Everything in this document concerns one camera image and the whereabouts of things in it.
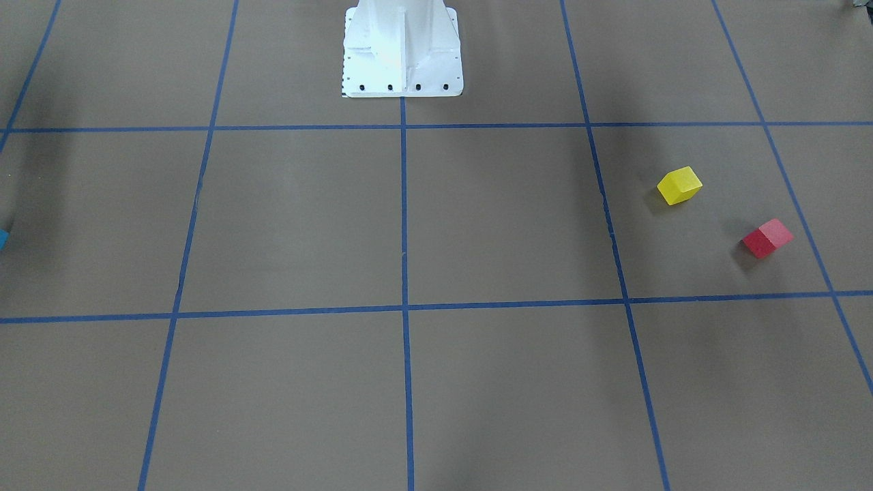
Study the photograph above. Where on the yellow cube block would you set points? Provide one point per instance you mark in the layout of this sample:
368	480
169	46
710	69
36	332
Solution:
679	185

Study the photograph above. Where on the red cube block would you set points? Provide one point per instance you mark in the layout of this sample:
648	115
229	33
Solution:
767	238

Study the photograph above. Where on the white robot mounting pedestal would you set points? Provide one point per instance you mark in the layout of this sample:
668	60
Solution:
401	49

